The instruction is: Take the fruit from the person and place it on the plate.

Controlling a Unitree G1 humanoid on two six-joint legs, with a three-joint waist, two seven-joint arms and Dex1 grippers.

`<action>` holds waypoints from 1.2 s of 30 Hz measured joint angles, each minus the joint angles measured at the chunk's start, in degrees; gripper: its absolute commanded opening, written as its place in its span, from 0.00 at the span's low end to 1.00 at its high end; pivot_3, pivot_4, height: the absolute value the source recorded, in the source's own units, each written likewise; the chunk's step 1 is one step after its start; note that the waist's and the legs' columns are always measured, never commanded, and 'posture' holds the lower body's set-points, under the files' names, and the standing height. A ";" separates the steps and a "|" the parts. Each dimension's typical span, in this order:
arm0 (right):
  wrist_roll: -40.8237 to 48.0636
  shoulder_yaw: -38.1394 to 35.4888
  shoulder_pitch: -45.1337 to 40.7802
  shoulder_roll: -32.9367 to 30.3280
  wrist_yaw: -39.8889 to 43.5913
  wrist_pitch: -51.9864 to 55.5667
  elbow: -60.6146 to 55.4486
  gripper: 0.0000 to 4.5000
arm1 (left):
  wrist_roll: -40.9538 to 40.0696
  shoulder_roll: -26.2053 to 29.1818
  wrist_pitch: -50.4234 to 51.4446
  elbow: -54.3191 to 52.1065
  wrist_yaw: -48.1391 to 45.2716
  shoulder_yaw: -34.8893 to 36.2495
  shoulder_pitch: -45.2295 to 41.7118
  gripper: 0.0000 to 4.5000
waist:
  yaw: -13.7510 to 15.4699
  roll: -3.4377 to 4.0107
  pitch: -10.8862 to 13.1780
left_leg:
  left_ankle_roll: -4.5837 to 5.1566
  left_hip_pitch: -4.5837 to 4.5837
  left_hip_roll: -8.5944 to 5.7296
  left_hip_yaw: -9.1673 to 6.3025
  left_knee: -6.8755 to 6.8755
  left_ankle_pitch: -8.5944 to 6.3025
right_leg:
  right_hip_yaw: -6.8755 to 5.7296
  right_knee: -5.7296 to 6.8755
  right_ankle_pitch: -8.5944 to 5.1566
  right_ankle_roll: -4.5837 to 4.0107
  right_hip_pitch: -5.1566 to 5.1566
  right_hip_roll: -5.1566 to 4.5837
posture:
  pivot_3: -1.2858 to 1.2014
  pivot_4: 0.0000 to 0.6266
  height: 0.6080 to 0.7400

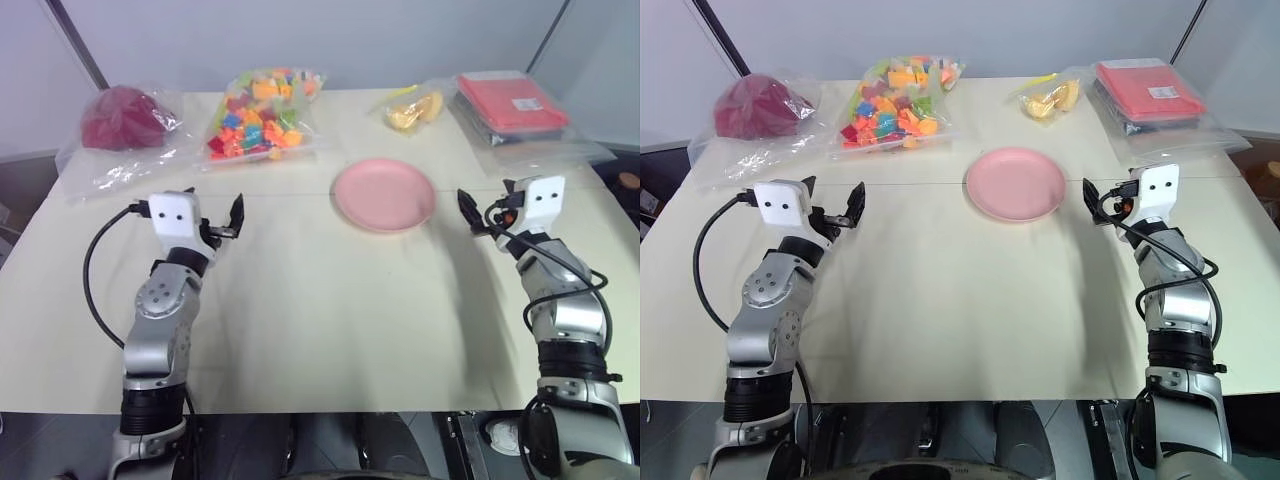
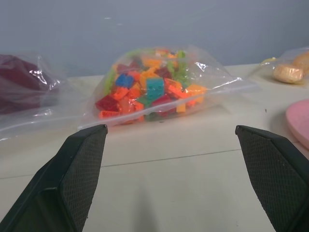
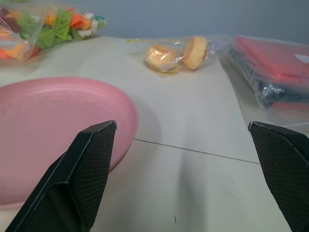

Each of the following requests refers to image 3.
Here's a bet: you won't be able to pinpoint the yellow toy cake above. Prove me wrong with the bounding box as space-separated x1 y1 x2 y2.
181 36 208 71
144 44 178 73

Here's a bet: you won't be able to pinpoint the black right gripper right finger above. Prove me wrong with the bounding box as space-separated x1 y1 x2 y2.
248 121 309 232

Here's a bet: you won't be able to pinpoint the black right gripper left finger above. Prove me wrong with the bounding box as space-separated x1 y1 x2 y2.
4 120 117 232

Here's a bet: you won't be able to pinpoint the bagged red and black trays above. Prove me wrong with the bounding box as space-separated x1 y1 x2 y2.
218 34 309 128

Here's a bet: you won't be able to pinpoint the clear bag of building bricks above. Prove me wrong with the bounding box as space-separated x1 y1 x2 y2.
0 0 108 64

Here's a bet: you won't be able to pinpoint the clear bag of toy cakes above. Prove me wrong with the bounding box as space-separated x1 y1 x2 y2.
126 34 226 74

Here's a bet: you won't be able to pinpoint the pink plastic plate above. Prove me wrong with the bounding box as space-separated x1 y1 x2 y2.
0 76 139 211

